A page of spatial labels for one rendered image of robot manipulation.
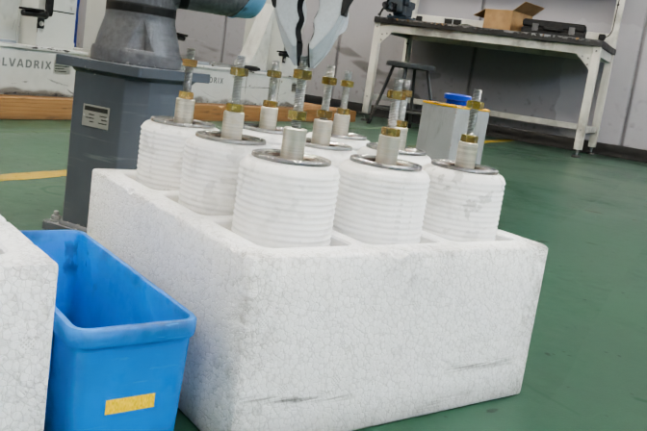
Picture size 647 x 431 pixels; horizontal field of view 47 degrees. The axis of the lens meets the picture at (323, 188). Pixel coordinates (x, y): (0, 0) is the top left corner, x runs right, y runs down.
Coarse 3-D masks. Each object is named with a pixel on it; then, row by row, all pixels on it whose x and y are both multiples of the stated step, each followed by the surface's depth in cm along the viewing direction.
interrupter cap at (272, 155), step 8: (256, 152) 69; (264, 152) 70; (272, 152) 72; (272, 160) 67; (280, 160) 67; (288, 160) 67; (296, 160) 68; (304, 160) 72; (312, 160) 71; (320, 160) 71; (328, 160) 71
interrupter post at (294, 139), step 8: (288, 128) 69; (288, 136) 69; (296, 136) 69; (304, 136) 70; (288, 144) 70; (296, 144) 69; (304, 144) 70; (280, 152) 70; (288, 152) 70; (296, 152) 70
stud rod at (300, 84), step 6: (300, 60) 69; (306, 60) 69; (300, 66) 69; (306, 66) 69; (300, 84) 69; (300, 90) 69; (300, 96) 69; (300, 102) 69; (294, 108) 70; (300, 108) 70; (294, 120) 70; (294, 126) 70; (300, 126) 70
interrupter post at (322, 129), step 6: (318, 120) 86; (324, 120) 86; (330, 120) 87; (318, 126) 86; (324, 126) 86; (330, 126) 86; (312, 132) 87; (318, 132) 86; (324, 132) 86; (330, 132) 86; (312, 138) 86; (318, 138) 86; (324, 138) 86; (324, 144) 86
